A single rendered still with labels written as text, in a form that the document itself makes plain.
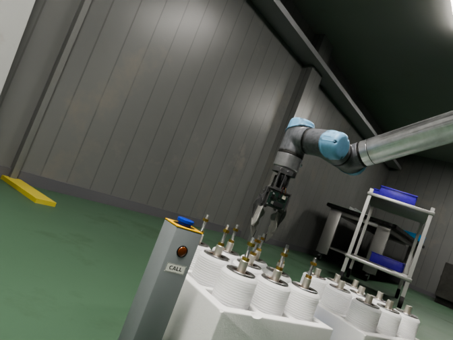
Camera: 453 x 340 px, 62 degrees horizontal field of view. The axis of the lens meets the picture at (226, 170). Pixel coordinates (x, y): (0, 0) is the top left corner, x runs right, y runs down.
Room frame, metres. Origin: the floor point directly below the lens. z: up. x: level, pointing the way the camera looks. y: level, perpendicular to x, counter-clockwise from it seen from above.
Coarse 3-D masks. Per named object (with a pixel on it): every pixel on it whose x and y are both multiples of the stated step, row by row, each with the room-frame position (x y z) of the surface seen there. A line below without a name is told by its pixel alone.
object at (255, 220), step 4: (260, 208) 1.07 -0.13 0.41; (256, 212) 1.09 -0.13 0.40; (260, 212) 1.09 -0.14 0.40; (264, 212) 1.09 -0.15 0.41; (256, 216) 1.08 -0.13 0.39; (260, 216) 1.09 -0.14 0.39; (252, 220) 1.09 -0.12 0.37; (256, 220) 1.04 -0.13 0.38; (252, 224) 1.08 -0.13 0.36; (256, 224) 1.09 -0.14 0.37; (252, 228) 1.09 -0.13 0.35; (252, 232) 1.09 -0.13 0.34; (252, 236) 1.09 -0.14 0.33
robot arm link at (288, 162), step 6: (276, 156) 1.07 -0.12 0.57; (282, 156) 1.05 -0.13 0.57; (288, 156) 1.04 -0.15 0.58; (294, 156) 1.04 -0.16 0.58; (276, 162) 1.06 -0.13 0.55; (282, 162) 1.04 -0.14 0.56; (288, 162) 1.04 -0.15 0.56; (294, 162) 1.04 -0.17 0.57; (300, 162) 1.05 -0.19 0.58; (288, 168) 1.04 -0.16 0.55; (294, 168) 1.04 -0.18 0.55
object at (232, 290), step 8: (224, 272) 0.90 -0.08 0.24; (232, 272) 0.89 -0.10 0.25; (216, 280) 0.93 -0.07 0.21; (224, 280) 0.89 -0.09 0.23; (232, 280) 0.88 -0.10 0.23; (240, 280) 0.88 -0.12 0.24; (248, 280) 0.89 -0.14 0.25; (256, 280) 0.92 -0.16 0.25; (216, 288) 0.91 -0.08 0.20; (224, 288) 0.89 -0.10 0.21; (232, 288) 0.88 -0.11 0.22; (240, 288) 0.88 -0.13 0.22; (248, 288) 0.89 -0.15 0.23; (216, 296) 0.90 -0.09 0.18; (224, 296) 0.89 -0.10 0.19; (232, 296) 0.88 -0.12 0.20; (240, 296) 0.88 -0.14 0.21; (248, 296) 0.89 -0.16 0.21; (224, 304) 0.88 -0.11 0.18; (232, 304) 0.88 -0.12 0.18; (240, 304) 0.88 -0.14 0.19; (248, 304) 0.90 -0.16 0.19
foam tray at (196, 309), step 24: (192, 288) 0.94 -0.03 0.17; (192, 312) 0.90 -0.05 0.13; (216, 312) 0.83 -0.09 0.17; (240, 312) 0.85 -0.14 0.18; (168, 336) 0.96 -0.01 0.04; (192, 336) 0.88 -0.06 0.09; (216, 336) 0.83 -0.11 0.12; (240, 336) 0.86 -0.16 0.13; (264, 336) 0.90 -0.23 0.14; (288, 336) 0.94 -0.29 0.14; (312, 336) 0.99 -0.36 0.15
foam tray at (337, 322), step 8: (320, 304) 1.30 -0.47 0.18; (320, 312) 1.27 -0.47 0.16; (328, 312) 1.24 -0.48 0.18; (320, 320) 1.26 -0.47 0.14; (328, 320) 1.23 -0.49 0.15; (336, 320) 1.21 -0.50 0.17; (344, 320) 1.19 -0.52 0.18; (336, 328) 1.20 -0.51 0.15; (344, 328) 1.18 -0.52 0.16; (352, 328) 1.16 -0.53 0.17; (336, 336) 1.19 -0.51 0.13; (344, 336) 1.17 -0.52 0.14; (352, 336) 1.15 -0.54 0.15; (360, 336) 1.13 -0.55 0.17; (368, 336) 1.13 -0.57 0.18; (376, 336) 1.15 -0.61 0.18; (384, 336) 1.19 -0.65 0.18; (400, 336) 1.29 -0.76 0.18
